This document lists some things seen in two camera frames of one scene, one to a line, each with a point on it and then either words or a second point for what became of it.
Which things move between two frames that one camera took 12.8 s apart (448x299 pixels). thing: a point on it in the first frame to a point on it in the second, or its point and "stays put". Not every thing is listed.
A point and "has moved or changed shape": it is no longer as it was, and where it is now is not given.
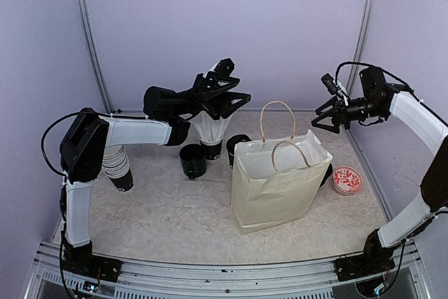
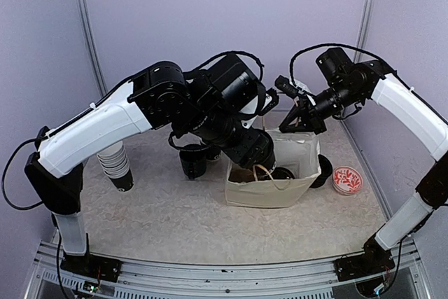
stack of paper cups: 115,164 stays put
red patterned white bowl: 346,181 stays put
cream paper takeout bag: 278,178 has moved or changed shape
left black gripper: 213,96 to 249,153
